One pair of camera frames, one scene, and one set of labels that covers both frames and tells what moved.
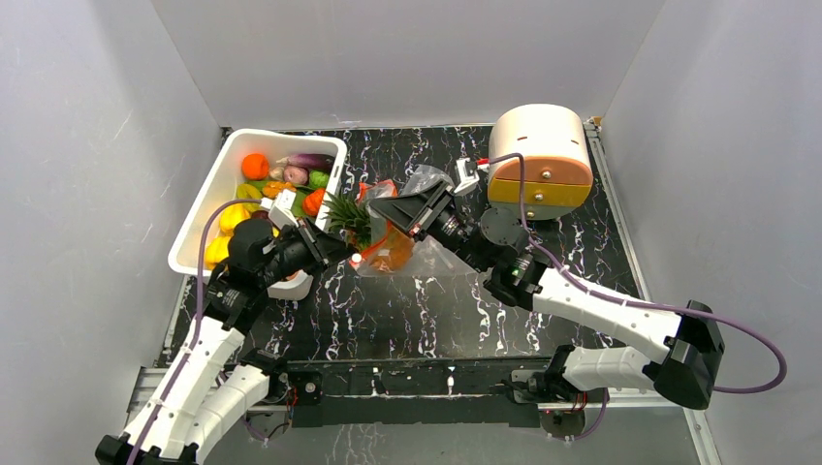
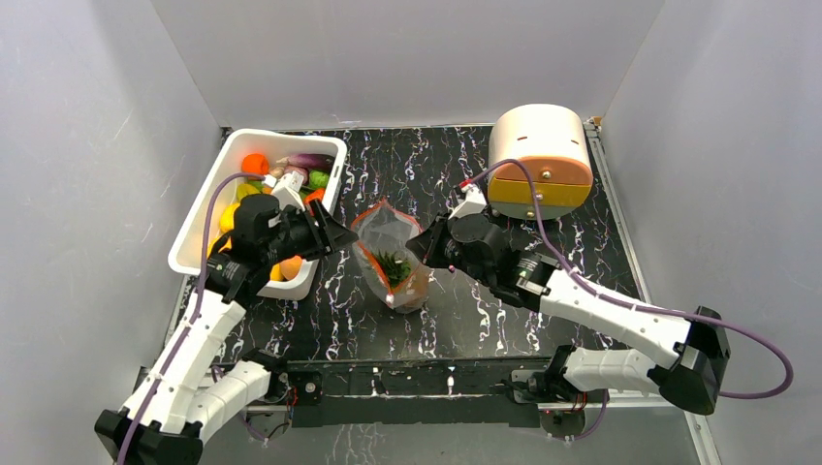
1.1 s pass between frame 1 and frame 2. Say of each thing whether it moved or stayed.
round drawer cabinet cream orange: stayed
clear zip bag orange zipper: moved
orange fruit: stayed
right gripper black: moved
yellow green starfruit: stayed
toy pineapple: moved
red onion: stayed
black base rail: stayed
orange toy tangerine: stayed
